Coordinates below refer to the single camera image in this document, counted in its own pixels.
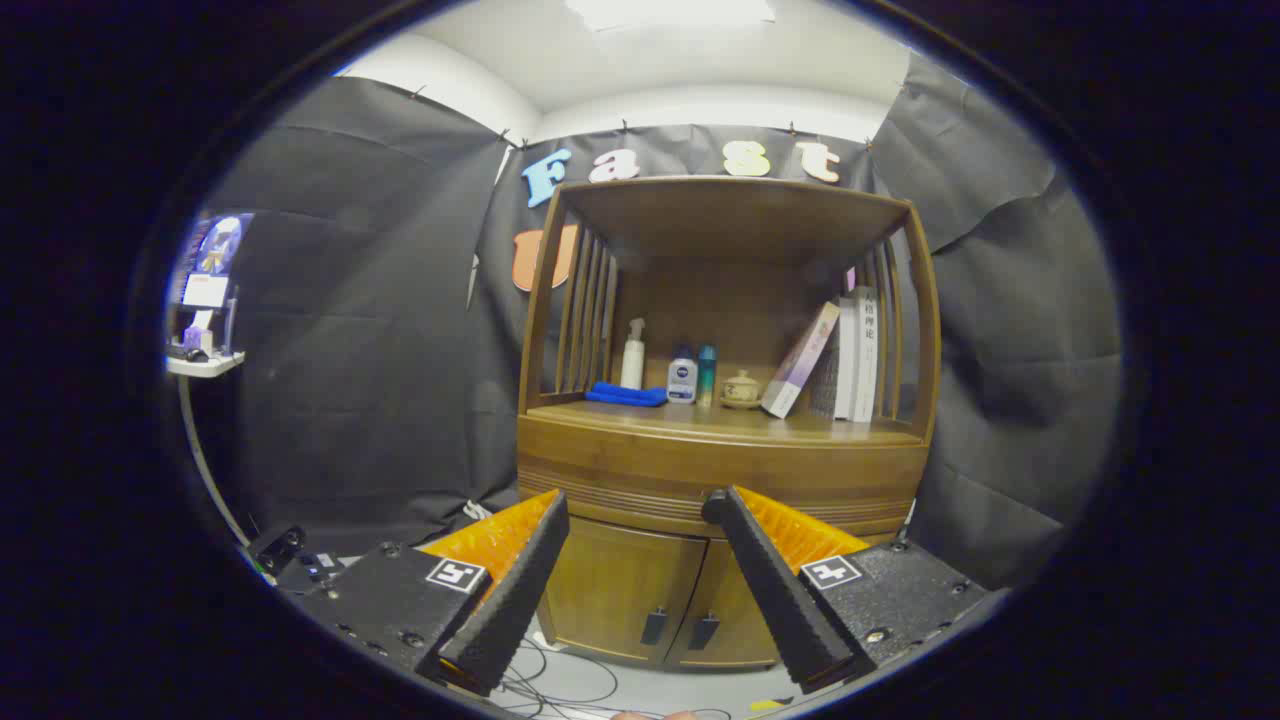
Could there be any wooden cabinet door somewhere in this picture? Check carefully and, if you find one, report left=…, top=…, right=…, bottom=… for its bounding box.
left=665, top=540, right=801, bottom=669
left=545, top=515, right=709, bottom=663

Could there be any wooden countertop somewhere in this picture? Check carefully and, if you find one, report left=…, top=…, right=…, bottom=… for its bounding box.
left=527, top=398, right=923, bottom=446

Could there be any white lotion bottle blue cap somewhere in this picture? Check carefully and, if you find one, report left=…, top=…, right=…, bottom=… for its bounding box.
left=667, top=345, right=698, bottom=405

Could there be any wooden cabinet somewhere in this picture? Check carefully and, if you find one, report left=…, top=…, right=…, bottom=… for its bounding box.
left=515, top=176, right=943, bottom=669

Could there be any white book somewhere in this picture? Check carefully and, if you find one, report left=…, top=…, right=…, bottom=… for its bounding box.
left=853, top=286, right=879, bottom=423
left=834, top=297, right=859, bottom=421

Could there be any pink purple book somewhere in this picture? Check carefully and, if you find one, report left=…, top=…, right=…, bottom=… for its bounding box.
left=761, top=301, right=842, bottom=419

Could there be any ceiling light panel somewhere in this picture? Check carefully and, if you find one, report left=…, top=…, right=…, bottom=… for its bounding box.
left=565, top=0, right=776, bottom=31

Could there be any dark patterned book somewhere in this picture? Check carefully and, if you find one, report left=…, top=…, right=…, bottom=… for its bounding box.
left=808, top=340, right=841, bottom=417

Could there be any white side table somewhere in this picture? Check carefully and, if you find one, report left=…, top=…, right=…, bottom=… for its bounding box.
left=165, top=350, right=251, bottom=546

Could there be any black electronics box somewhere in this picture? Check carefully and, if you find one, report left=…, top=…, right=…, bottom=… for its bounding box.
left=250, top=525, right=346, bottom=596

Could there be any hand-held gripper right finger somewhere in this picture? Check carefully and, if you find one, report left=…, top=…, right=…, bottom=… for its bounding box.
left=700, top=485, right=993, bottom=696

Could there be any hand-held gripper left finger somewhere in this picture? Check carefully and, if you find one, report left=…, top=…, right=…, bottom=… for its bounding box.
left=295, top=488, right=571, bottom=698

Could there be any blue folded cloth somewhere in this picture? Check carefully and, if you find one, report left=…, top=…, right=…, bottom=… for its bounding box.
left=585, top=381, right=669, bottom=408

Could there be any wooden drawer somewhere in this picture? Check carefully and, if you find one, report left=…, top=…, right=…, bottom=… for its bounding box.
left=517, top=415, right=931, bottom=541

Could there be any white pump bottle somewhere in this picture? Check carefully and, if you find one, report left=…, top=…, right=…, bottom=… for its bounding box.
left=620, top=318, right=647, bottom=391

